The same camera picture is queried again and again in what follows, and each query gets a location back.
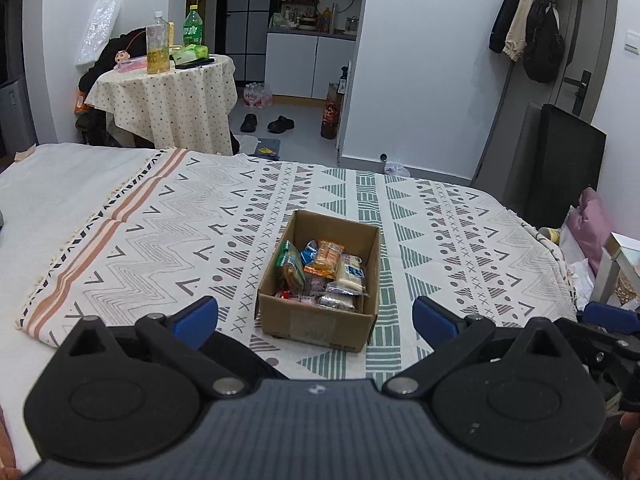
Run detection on orange cracker packet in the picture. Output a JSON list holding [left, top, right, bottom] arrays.
[[304, 240, 345, 278]]

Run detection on green soda bottle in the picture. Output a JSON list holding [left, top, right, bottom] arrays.
[[183, 4, 204, 46]]

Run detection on cardboard box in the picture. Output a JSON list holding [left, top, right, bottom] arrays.
[[254, 209, 384, 354]]

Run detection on patterned bed blanket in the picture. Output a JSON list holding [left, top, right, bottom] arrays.
[[1, 144, 577, 382]]

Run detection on dark bottle by wall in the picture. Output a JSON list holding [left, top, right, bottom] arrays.
[[321, 84, 342, 140]]

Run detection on black glass grid door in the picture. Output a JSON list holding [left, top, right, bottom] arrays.
[[215, 0, 271, 84]]

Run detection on person hand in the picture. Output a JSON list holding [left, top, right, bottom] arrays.
[[620, 413, 640, 480]]

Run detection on blueberry honey cake packet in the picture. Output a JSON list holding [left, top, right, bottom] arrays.
[[335, 254, 366, 295]]

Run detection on white kitchen cabinet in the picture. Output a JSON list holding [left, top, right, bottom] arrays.
[[265, 32, 356, 100]]

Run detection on hanging coats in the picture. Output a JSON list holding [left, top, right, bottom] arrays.
[[488, 0, 535, 62]]

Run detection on white cake clear wrapper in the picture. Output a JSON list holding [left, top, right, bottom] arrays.
[[317, 282, 360, 312]]

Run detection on black slipper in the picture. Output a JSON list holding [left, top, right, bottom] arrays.
[[240, 114, 258, 133], [267, 116, 295, 134]]

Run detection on red white snack packet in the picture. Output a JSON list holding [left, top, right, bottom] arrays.
[[274, 289, 300, 301]]

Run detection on yellow liquid clear bottle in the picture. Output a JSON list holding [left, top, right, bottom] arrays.
[[145, 11, 170, 75]]

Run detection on black slipper left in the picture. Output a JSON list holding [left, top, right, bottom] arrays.
[[240, 114, 258, 133]]

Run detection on black bag hanging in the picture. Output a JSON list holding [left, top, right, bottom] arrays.
[[522, 0, 565, 84]]

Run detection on pack of water bottles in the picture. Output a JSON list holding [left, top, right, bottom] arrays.
[[242, 82, 273, 110]]

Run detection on pink pillow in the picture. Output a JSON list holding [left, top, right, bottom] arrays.
[[565, 188, 613, 274]]

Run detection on dotted tablecloth round table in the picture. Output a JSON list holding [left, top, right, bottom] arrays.
[[86, 55, 238, 156]]

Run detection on green striped sandwich biscuit packet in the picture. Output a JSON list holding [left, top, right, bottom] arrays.
[[276, 240, 305, 294]]

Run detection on black slipper right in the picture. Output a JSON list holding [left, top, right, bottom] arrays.
[[267, 116, 295, 134]]

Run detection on black folded chair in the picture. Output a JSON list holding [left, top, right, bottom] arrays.
[[472, 102, 608, 231]]

